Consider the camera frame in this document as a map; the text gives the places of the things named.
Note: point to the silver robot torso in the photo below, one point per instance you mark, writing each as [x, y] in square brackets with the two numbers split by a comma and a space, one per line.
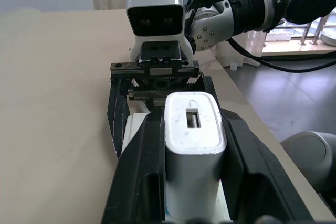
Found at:
[312, 155]

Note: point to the white usb charger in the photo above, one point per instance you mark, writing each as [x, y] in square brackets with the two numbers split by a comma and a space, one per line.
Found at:
[193, 155]

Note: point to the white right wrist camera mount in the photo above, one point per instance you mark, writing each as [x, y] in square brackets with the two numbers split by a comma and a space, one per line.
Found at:
[155, 1]

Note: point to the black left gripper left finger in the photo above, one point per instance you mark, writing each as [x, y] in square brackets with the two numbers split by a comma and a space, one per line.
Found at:
[136, 161]

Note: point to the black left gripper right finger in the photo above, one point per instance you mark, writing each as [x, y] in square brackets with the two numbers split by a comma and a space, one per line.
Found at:
[252, 171]

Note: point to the white power strip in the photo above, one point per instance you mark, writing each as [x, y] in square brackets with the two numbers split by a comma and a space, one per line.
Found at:
[132, 130]

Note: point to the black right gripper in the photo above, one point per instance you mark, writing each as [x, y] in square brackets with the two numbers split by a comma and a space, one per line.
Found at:
[160, 53]

